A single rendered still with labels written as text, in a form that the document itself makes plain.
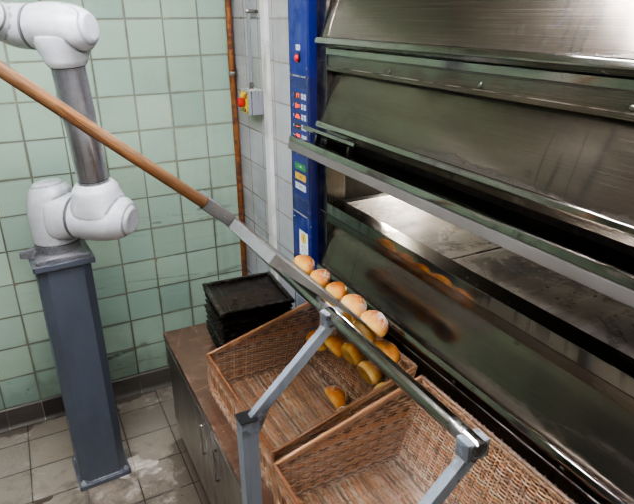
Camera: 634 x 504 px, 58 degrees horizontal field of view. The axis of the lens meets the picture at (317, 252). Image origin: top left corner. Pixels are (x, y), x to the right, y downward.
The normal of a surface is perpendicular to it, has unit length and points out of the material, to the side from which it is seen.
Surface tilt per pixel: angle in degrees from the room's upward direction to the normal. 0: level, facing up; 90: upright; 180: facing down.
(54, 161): 90
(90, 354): 90
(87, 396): 90
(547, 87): 90
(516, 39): 70
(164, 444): 0
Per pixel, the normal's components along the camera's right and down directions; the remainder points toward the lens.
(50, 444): 0.00, -0.92
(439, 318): -0.84, -0.15
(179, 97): 0.45, 0.34
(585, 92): -0.89, 0.18
